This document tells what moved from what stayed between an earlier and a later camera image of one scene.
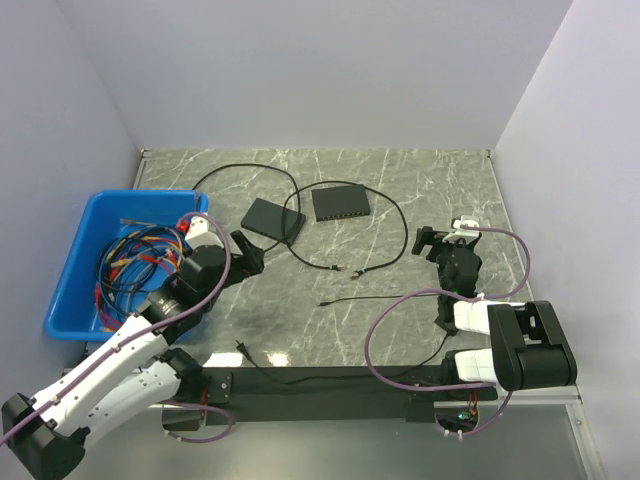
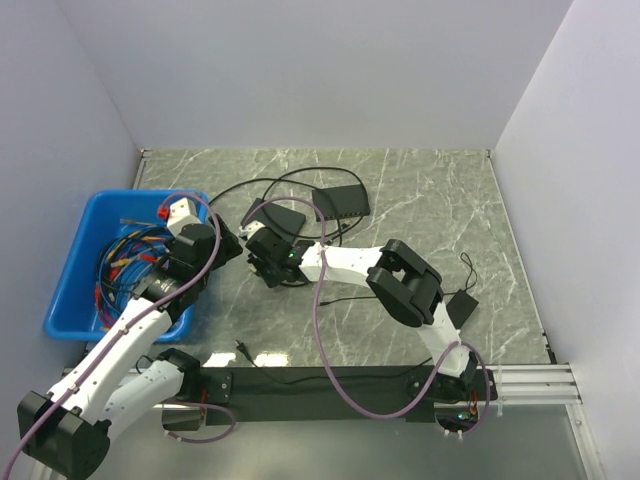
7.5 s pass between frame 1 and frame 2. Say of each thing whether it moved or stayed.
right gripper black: moved
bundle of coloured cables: stayed
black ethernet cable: moved
